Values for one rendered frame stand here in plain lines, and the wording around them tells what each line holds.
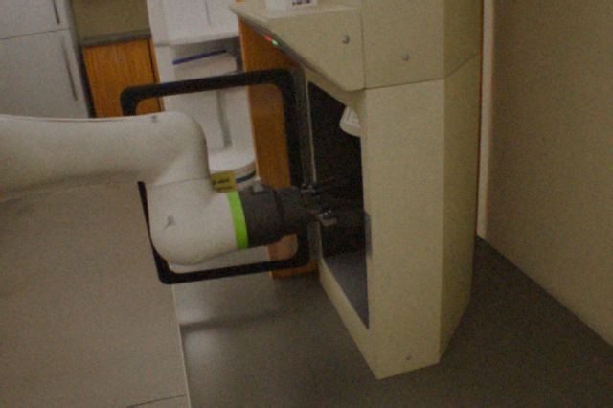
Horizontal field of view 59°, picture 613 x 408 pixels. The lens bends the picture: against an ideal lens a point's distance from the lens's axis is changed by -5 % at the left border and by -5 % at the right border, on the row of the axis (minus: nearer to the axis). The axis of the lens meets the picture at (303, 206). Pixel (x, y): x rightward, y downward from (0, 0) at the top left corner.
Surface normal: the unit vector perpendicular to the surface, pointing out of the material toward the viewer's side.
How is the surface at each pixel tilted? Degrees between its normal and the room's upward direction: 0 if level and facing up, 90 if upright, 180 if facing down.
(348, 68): 90
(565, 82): 90
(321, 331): 0
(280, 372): 0
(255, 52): 90
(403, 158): 90
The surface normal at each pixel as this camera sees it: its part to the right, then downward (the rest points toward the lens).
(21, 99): 0.26, 0.39
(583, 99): -0.96, 0.18
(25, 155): 0.83, -0.02
